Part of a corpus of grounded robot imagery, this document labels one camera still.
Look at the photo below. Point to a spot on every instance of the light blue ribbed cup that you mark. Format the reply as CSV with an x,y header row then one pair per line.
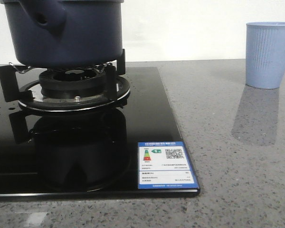
x,y
265,54

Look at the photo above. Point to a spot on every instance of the black metal pot support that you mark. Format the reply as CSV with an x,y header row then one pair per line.
x,y
29,96

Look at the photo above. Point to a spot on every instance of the dark blue cooking pot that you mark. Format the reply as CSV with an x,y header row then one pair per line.
x,y
65,33

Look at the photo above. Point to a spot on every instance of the blue energy label sticker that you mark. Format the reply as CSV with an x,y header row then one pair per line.
x,y
165,165

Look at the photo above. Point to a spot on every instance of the black burner head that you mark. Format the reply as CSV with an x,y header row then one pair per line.
x,y
68,84

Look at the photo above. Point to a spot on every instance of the black glass gas stove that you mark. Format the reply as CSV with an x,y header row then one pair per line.
x,y
89,155

